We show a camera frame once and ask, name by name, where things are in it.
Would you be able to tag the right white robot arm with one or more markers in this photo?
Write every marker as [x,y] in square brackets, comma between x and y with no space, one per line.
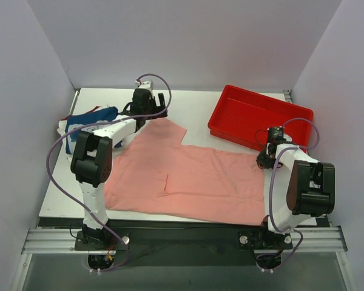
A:
[300,187]

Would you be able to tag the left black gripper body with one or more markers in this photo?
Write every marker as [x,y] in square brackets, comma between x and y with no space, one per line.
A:
[153,111]

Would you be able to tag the folded blue printed t shirt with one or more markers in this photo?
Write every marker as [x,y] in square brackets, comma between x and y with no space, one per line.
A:
[88,121]

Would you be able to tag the front aluminium frame rail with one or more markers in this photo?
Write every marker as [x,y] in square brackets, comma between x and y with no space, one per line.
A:
[49,241]

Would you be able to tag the red plastic bin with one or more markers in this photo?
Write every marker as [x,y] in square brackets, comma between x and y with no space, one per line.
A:
[242,116]

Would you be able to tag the pink t shirt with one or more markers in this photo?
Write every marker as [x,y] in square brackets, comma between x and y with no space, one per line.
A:
[158,174]

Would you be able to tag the aluminium frame rail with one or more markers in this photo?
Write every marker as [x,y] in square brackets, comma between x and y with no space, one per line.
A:
[315,234]
[49,241]

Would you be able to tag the right aluminium frame rail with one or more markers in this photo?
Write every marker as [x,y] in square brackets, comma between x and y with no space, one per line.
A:
[315,234]

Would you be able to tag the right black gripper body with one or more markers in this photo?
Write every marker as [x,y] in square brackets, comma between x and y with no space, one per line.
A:
[263,160]

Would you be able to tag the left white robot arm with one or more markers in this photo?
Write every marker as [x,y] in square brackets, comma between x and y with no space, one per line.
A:
[92,156]

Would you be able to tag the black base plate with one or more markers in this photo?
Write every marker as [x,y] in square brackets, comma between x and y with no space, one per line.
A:
[181,244]

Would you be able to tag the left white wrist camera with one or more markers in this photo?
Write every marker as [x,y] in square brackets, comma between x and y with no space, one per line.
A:
[147,85]

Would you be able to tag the folded white t shirt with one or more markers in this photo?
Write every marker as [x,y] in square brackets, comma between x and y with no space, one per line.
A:
[60,127]

